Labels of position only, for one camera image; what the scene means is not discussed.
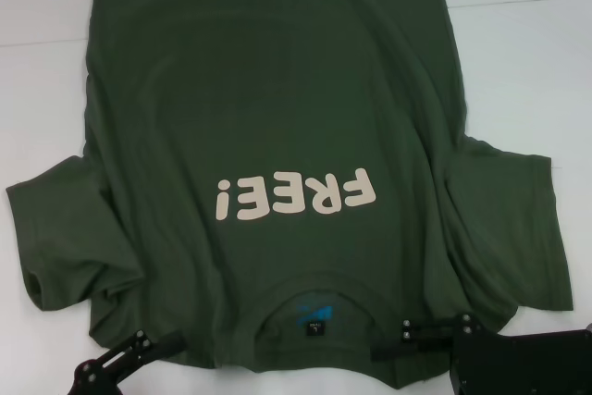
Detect dark green FREE T-shirt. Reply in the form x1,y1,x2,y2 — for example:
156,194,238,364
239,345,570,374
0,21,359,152
5,0,576,389

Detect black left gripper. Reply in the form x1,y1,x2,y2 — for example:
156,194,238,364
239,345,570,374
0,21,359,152
68,328,187,395

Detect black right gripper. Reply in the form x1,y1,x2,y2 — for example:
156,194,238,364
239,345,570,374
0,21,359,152
373,313,592,395

